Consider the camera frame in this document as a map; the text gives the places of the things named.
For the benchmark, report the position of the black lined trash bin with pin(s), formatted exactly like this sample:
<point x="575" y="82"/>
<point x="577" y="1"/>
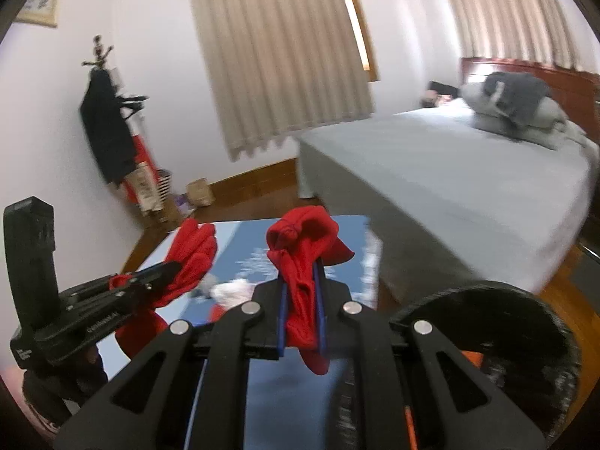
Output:
<point x="515" y="318"/>

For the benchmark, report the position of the wooden window frame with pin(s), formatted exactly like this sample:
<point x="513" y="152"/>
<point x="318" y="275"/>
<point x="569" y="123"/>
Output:
<point x="363" y="23"/>

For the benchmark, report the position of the beige printed tote bag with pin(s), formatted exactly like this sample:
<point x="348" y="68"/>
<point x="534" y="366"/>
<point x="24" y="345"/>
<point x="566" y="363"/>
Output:
<point x="143" y="187"/>

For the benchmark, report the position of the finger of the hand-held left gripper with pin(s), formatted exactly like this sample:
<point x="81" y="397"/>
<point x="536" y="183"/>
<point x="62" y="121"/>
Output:
<point x="131" y="296"/>
<point x="150" y="272"/>

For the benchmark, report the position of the pink bundle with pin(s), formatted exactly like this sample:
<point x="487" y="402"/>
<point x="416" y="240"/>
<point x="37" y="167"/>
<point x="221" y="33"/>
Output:
<point x="433" y="101"/>

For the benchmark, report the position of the dark grey garment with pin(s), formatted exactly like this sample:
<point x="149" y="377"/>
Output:
<point x="520" y="93"/>

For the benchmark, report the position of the narrow beige curtain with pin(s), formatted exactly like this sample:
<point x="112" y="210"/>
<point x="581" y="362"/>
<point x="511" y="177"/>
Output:
<point x="506" y="14"/>

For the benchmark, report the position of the grey pillows and dark towel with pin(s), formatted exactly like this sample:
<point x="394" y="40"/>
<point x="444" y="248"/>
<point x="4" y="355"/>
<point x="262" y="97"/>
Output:
<point x="548" y="126"/>

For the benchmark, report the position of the purple and white item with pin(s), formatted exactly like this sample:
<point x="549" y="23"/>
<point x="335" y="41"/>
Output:
<point x="182" y="202"/>

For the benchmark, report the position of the brown paper bag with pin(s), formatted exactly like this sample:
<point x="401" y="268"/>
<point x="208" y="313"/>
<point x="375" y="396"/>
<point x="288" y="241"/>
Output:
<point x="199" y="192"/>

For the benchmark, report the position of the black hanger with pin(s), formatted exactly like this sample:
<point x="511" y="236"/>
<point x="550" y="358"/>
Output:
<point x="131" y="101"/>

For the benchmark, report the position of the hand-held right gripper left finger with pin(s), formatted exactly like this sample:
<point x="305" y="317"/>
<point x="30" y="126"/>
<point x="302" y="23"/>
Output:
<point x="282" y="323"/>

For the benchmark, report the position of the black bag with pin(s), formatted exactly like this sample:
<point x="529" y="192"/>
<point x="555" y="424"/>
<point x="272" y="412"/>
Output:
<point x="443" y="89"/>

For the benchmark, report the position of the person's left hand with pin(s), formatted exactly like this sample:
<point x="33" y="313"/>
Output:
<point x="61" y="384"/>

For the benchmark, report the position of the red wooden headboard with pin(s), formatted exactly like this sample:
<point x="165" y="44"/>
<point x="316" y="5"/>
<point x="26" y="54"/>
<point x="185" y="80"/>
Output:
<point x="576" y="89"/>

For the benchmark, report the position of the red cloth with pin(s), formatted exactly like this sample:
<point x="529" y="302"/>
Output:
<point x="300" y="262"/>
<point x="192" y="253"/>

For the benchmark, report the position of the wide beige curtain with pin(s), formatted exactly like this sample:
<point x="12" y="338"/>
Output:
<point x="276" y="56"/>

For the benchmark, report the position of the blue leaf-print tablecloth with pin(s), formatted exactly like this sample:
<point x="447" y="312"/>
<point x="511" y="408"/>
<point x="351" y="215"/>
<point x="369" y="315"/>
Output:
<point x="262" y="243"/>

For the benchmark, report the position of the red bag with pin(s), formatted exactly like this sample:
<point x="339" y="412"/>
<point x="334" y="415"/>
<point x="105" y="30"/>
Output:
<point x="140" y="147"/>

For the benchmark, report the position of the bed with grey sheet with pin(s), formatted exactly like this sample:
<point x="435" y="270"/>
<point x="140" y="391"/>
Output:
<point x="445" y="183"/>

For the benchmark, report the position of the wooden coat rack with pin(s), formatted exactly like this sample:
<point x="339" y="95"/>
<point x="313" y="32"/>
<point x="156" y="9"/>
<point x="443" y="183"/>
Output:
<point x="97" y="51"/>

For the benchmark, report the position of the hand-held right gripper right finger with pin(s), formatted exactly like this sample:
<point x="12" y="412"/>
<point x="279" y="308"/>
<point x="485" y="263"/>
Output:
<point x="321" y="318"/>

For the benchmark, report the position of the striped bag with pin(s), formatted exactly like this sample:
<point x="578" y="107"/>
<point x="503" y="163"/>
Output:
<point x="164" y="187"/>

